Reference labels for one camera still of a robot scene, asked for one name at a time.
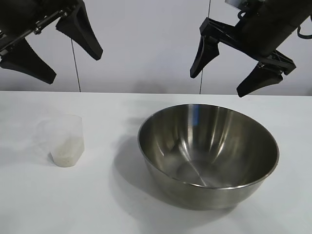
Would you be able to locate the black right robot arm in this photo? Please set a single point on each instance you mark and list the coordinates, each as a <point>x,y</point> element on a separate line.
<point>280,12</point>

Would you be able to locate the stainless steel mixing bowl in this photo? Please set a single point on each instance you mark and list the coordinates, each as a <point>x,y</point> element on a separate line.
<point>207,195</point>

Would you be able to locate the white rice grains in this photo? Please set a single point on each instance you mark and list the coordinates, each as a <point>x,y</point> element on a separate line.
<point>65,158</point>

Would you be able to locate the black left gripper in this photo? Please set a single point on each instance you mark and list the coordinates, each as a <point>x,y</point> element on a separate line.
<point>19,14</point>

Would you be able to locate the clear plastic measuring cup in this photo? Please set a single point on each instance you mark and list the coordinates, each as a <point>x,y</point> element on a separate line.
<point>70,146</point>

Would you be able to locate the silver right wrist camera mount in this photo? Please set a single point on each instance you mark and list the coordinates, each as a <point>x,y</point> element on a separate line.
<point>232,2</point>

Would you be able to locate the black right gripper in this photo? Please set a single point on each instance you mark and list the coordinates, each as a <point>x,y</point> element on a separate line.
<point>263,36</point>

